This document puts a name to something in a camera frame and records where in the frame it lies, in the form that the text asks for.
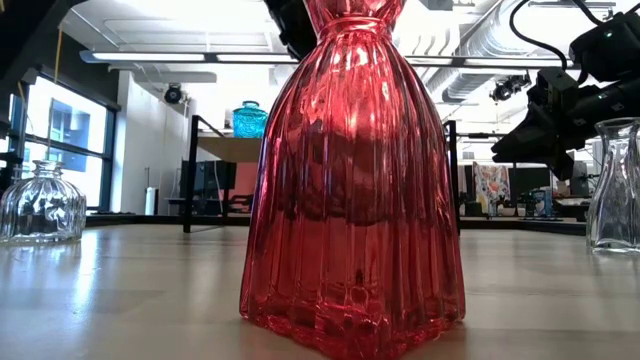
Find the blue cereal box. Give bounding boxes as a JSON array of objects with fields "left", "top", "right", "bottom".
[{"left": 529, "top": 188, "right": 554, "bottom": 219}]

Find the long ceiling light bar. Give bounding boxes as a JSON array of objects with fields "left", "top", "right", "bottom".
[{"left": 78, "top": 48, "right": 571, "bottom": 71}]

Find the clear squat glass vase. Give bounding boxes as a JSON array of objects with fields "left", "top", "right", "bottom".
[{"left": 0, "top": 159, "right": 88, "bottom": 245}]

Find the black track spotlight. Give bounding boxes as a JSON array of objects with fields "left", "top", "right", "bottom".
[{"left": 488, "top": 72, "right": 533, "bottom": 104}]

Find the teal round glass vase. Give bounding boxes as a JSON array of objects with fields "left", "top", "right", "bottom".
[{"left": 232, "top": 100, "right": 270, "bottom": 139}]

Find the dark window frame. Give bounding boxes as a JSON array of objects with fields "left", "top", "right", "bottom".
[{"left": 0, "top": 74, "right": 121, "bottom": 214}]

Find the black ceiling spotlight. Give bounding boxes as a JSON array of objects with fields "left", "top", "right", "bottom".
[{"left": 163, "top": 83, "right": 184, "bottom": 106}]

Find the red ribbed square-base vase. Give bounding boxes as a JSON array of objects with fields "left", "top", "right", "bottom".
[{"left": 238, "top": 0, "right": 467, "bottom": 360}]

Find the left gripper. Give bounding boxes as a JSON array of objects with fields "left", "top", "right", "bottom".
[{"left": 263, "top": 0, "right": 320, "bottom": 62}]

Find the silver air duct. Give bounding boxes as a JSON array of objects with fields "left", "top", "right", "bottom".
[{"left": 424, "top": 0, "right": 551, "bottom": 104}]

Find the clear tall flared vase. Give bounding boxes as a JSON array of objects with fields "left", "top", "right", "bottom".
[{"left": 585, "top": 117, "right": 640, "bottom": 254}]

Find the black monitor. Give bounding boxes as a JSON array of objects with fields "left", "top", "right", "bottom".
[
  {"left": 508, "top": 166, "right": 551, "bottom": 199},
  {"left": 178, "top": 159, "right": 237, "bottom": 201}
]

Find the black aluminium table frame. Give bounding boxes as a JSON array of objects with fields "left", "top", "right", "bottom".
[{"left": 84, "top": 213, "right": 589, "bottom": 236}]

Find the wooden shelf black frame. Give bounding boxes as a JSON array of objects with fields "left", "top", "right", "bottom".
[{"left": 182, "top": 113, "right": 463, "bottom": 237}]

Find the patterned colourful cloth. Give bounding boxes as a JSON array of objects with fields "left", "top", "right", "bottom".
[{"left": 472, "top": 162, "right": 512, "bottom": 205}]

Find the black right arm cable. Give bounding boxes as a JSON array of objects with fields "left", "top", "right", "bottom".
[{"left": 508, "top": 0, "right": 601, "bottom": 71}]

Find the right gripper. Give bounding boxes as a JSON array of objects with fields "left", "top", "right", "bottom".
[{"left": 491, "top": 79, "right": 640, "bottom": 182}]

